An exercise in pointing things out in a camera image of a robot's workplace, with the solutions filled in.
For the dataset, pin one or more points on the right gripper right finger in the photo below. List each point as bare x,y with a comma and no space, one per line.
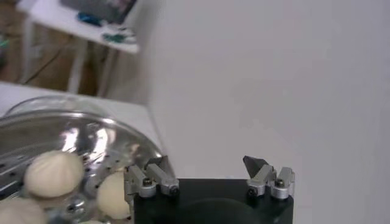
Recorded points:
263,175

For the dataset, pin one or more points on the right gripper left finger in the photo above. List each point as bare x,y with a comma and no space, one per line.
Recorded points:
158,176

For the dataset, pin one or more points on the white steamed baozi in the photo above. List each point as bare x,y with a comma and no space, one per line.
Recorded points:
53,173
18,213
111,198

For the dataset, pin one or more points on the perforated steel steamer basket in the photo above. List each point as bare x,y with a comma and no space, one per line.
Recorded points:
97,143

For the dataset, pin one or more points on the blue computer mouse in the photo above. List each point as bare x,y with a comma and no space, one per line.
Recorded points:
90,19

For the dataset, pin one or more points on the white side table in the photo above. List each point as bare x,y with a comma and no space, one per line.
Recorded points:
61,21

